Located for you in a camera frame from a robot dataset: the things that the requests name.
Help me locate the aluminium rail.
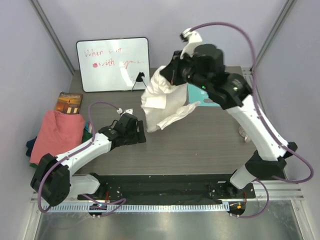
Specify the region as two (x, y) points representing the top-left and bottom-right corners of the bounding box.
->
(30, 180), (305, 203)
(240, 67), (286, 161)

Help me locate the white t shirt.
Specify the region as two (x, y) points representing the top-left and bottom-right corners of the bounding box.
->
(141, 65), (201, 133)

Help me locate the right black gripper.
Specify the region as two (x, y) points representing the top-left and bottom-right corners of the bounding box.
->
(160, 50), (212, 93)

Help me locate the left aluminium frame post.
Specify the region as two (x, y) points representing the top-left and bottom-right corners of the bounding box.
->
(29, 0), (75, 75)

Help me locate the pink folded t shirt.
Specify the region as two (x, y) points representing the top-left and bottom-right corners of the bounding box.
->
(29, 110), (86, 165)

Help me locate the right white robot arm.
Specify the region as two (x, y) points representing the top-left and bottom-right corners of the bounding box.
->
(160, 44), (298, 198)

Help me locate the small white whiteboard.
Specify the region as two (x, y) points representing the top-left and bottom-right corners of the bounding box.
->
(76, 37), (151, 93)

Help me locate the aluminium frame post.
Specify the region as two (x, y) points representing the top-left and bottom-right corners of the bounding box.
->
(29, 0), (75, 75)
(250, 0), (297, 73)

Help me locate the teal cutting board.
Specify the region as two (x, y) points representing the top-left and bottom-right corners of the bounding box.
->
(187, 84), (220, 107)

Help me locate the white mug yellow inside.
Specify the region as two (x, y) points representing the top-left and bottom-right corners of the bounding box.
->
(238, 125), (252, 143)

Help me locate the green folded t shirt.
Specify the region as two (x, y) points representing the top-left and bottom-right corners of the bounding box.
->
(29, 121), (93, 168)

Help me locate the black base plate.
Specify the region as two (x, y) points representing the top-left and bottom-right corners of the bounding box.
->
(90, 174), (256, 206)

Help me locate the right aluminium frame post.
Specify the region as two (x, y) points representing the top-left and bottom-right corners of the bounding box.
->
(250, 0), (297, 73)

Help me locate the brown book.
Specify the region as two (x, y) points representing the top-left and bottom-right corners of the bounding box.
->
(54, 92), (83, 115)

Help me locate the perforated cable tray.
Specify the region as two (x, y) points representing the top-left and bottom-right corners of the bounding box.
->
(48, 202), (230, 213)

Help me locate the right aluminium rail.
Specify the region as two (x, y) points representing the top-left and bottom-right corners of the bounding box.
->
(240, 67), (286, 161)

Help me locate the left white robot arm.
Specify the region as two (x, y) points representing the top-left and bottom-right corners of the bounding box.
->
(30, 112), (146, 207)

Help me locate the front aluminium rail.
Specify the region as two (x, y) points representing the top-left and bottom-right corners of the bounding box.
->
(30, 180), (305, 203)

